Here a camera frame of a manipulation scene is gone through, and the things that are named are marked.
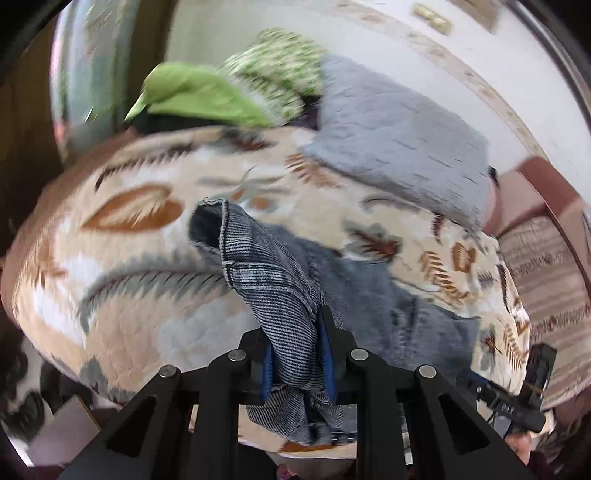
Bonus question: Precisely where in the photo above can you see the stained glass door panel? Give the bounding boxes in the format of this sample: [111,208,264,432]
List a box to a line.
[49,0,140,166]

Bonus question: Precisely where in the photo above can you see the grey flat board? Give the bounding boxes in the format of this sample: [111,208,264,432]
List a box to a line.
[26,395,101,467]

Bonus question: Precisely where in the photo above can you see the blue denim pants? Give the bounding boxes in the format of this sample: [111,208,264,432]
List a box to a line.
[188,199,481,446]

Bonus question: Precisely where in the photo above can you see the green white patterned fabric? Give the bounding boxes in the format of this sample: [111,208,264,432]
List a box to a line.
[221,28,325,126]

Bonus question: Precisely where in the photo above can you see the striped brown sofa cushion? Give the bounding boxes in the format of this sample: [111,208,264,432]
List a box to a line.
[499,216,590,408]

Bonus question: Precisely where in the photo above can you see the beige leaf-print fleece blanket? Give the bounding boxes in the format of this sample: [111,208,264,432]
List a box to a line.
[2,126,530,404]

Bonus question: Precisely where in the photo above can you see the grey quilted pillow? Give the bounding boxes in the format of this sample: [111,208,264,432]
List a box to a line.
[303,55,489,231]

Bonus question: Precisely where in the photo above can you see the black shoes on floor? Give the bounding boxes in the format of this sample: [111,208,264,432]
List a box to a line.
[1,340,67,444]

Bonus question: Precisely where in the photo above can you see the gold wall switch plate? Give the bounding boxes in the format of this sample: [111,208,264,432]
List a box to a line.
[412,3,453,36]

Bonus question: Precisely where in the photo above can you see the green cloth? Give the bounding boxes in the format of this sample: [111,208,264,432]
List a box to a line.
[125,62,276,128]

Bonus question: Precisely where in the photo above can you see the brown pink sofa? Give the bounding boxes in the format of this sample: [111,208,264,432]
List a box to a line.
[482,157,589,241]

